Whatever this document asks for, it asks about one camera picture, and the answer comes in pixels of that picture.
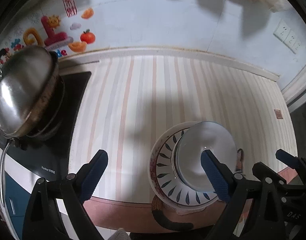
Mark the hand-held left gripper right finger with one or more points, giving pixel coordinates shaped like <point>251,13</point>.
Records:
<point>215,175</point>

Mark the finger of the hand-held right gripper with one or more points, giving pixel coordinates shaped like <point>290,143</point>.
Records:
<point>287,157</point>

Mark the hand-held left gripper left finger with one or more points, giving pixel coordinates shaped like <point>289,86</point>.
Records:
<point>94,175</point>

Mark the plain white bowl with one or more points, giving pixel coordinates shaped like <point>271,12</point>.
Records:
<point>205,140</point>

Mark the white plate blue leaf pattern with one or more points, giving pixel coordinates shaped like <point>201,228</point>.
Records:
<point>165,177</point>

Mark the large white rose-print plate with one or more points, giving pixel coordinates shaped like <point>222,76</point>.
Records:
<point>153,160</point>

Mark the black induction cooktop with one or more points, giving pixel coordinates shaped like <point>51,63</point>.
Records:
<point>55,155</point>

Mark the small brown mat label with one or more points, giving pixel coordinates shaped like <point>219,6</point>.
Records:
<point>278,113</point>

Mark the brown woven slipper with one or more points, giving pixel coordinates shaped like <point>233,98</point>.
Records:
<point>167,220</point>

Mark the blue cabinet drawer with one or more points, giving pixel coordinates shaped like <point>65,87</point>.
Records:
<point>14,197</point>

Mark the pastel striped table mat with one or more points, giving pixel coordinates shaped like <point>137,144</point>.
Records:
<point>133,100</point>

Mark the stainless steel pot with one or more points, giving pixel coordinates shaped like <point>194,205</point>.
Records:
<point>20,87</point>

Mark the white wall socket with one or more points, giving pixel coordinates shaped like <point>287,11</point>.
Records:
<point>287,36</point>

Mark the gold ingot wall sticker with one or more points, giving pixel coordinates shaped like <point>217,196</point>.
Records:
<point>77,46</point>

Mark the orange fruit wall sticker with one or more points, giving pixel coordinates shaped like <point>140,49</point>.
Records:
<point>88,37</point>

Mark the red character wall sticker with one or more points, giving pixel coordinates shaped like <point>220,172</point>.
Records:
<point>54,33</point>

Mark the cloud wall sticker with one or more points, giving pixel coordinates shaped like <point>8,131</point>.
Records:
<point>76,25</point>

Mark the orange slice wall sticker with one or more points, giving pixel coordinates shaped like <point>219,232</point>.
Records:
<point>87,13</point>

